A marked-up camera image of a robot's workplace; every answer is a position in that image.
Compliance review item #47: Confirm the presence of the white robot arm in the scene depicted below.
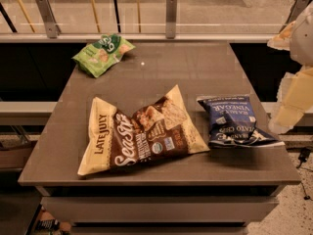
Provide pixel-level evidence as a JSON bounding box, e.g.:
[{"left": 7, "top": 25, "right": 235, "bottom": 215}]
[{"left": 267, "top": 2, "right": 313, "bottom": 134}]

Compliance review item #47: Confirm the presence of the brown Late July chip bag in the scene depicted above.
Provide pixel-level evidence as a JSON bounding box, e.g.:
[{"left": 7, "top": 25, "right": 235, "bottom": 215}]
[{"left": 78, "top": 86, "right": 208, "bottom": 176}]

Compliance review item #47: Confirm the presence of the metal railing bracket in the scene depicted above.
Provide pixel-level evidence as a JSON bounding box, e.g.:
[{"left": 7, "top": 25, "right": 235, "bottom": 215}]
[
  {"left": 35, "top": 0, "right": 61, "bottom": 38},
  {"left": 282, "top": 0, "right": 310, "bottom": 29},
  {"left": 165, "top": 0, "right": 178, "bottom": 39}
]

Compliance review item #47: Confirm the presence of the black cable on floor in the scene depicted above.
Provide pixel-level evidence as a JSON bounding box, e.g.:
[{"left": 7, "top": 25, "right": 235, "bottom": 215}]
[{"left": 294, "top": 147, "right": 313, "bottom": 202}]

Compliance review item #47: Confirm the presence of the middle metal railing bracket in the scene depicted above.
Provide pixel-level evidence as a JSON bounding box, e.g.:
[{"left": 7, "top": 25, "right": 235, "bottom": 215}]
[{"left": 165, "top": 0, "right": 178, "bottom": 39}]

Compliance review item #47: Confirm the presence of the green rice chip bag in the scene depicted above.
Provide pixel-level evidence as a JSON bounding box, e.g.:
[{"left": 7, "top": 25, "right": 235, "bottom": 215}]
[{"left": 72, "top": 34, "right": 135, "bottom": 78}]

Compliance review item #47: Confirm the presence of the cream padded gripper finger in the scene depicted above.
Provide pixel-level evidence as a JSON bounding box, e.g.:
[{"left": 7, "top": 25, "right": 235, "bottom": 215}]
[
  {"left": 269, "top": 66, "right": 313, "bottom": 134},
  {"left": 267, "top": 22, "right": 295, "bottom": 51}
]

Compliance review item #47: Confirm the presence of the right metal railing bracket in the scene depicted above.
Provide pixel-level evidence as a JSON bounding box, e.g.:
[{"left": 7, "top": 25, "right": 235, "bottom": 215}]
[{"left": 282, "top": 0, "right": 310, "bottom": 29}]

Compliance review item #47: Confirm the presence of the left metal railing bracket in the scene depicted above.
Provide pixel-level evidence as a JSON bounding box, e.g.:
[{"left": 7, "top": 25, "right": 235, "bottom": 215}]
[{"left": 35, "top": 0, "right": 61, "bottom": 38}]

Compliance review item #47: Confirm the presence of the blue salt vinegar chip bag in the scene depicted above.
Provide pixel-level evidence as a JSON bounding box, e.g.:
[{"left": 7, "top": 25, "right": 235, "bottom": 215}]
[{"left": 197, "top": 95, "right": 285, "bottom": 148}]

